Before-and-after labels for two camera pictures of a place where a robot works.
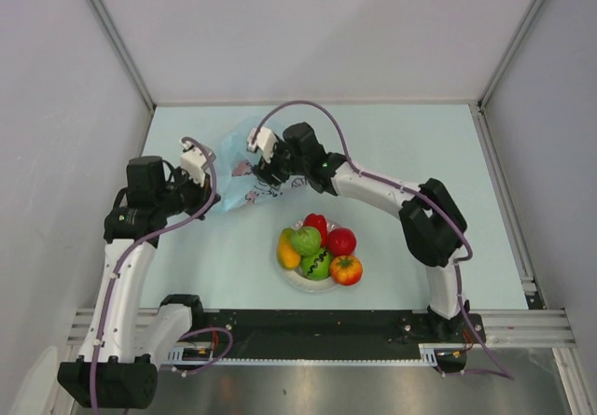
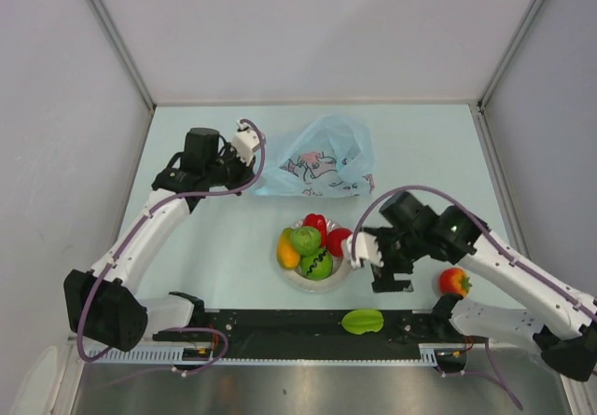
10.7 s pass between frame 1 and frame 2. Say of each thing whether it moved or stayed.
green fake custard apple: stayed
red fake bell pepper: stayed
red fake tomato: moved
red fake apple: stayed
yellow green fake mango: stayed
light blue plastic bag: moved
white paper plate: stayed
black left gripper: moved
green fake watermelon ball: stayed
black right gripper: moved
